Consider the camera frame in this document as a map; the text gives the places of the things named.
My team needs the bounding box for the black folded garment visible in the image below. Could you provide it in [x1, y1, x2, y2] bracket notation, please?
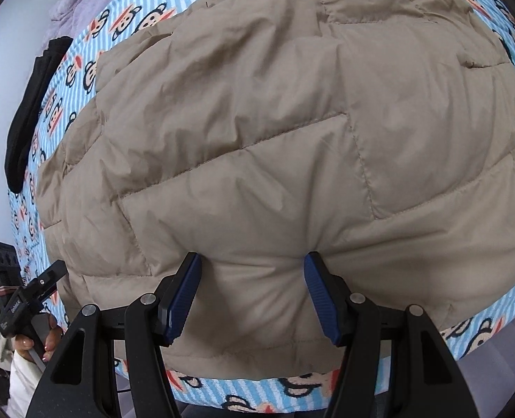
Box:
[4, 36, 72, 193]

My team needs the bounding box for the person left hand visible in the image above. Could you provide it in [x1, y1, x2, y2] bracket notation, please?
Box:
[13, 314, 63, 362]

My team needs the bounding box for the beige puffer jacket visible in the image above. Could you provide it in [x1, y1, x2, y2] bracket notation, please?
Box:
[34, 0, 515, 380]

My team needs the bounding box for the blue monkey print blanket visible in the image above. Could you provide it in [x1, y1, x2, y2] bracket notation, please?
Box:
[6, 0, 515, 415]

